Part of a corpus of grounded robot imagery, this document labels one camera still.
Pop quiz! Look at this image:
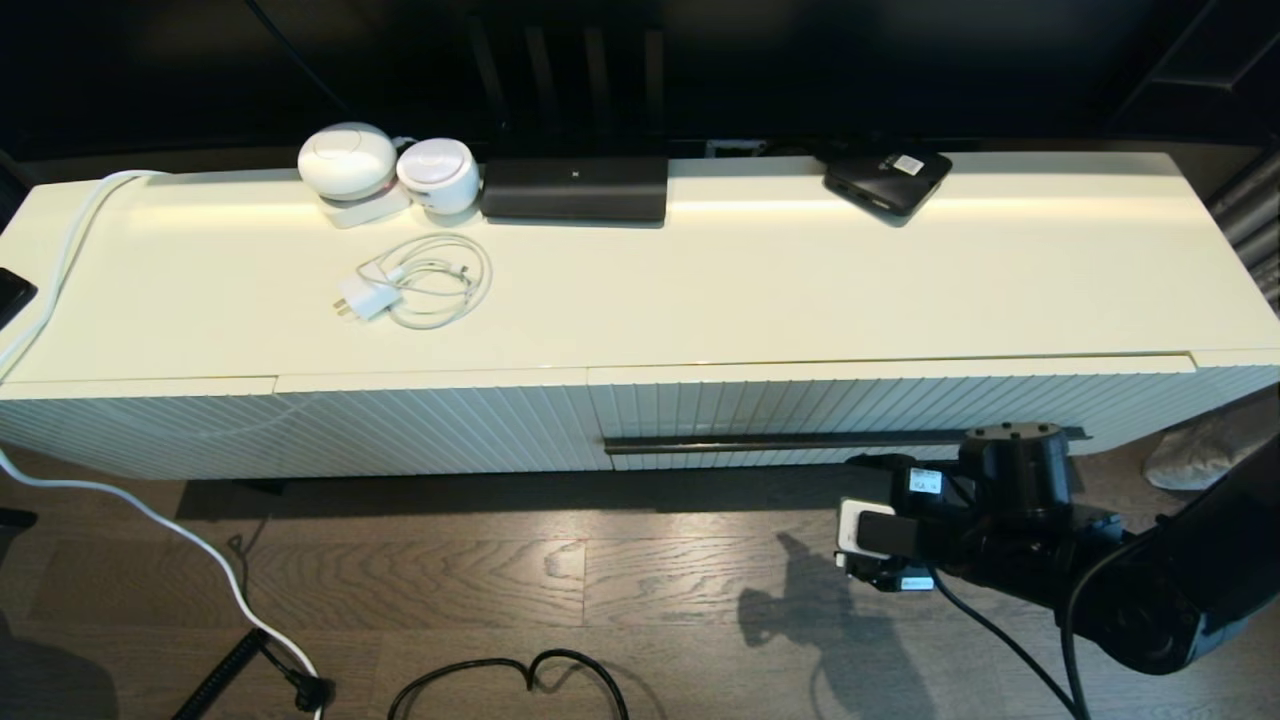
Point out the white ribbed drawer with handle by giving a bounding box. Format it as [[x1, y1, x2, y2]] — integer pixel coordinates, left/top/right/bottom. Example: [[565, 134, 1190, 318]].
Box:
[[587, 352, 1196, 473]]

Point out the black drawer handle bar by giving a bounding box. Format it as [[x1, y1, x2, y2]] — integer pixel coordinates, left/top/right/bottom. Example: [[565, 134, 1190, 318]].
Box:
[[603, 427, 1091, 456]]

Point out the white ribbed TV cabinet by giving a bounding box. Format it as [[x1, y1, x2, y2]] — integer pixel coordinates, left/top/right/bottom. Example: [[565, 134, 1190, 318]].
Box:
[[0, 150, 1280, 483]]

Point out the grey fabric heap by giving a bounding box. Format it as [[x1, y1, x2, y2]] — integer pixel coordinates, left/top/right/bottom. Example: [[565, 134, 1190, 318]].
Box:
[[1142, 400, 1280, 491]]

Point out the black set-top box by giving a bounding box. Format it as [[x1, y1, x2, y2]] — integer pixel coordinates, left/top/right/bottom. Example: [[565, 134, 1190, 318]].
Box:
[[822, 150, 953, 221]]

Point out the white plug adapter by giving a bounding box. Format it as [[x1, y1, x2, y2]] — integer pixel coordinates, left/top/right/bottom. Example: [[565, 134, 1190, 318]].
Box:
[[335, 277, 403, 323]]

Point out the large white dome device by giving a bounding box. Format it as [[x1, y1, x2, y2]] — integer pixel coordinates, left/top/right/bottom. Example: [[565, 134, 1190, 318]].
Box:
[[297, 122, 414, 230]]

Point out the grey pleated curtain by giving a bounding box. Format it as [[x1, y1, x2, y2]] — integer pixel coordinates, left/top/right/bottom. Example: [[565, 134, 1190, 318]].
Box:
[[1205, 145, 1280, 321]]

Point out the black router with antennas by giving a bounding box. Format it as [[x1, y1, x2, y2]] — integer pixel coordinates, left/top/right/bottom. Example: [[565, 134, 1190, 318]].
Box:
[[465, 20, 669, 223]]

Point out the small white round device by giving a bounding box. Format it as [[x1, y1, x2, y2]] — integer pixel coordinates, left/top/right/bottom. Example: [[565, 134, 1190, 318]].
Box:
[[396, 138, 484, 217]]

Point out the black power plug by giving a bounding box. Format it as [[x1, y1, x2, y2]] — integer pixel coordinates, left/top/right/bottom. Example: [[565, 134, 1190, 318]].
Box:
[[262, 640, 336, 713]]

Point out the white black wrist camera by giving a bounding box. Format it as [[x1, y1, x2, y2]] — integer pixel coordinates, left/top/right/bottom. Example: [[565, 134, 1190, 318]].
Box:
[[836, 498, 926, 563]]

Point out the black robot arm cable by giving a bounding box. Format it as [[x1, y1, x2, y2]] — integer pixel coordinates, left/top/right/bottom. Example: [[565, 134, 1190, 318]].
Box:
[[925, 530, 1161, 720]]

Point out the black power cable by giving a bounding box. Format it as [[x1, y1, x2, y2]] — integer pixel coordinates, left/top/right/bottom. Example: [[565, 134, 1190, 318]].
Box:
[[388, 649, 631, 720]]

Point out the thick white power cable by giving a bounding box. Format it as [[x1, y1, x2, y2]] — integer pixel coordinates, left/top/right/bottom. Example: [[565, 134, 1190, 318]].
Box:
[[0, 170, 331, 720]]

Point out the thin white charging cable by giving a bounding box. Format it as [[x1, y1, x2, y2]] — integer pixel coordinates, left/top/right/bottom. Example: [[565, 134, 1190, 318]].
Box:
[[358, 234, 494, 331]]

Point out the black coiled cable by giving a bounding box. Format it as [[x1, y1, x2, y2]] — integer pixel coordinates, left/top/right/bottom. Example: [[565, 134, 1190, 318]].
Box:
[[172, 628, 271, 720]]

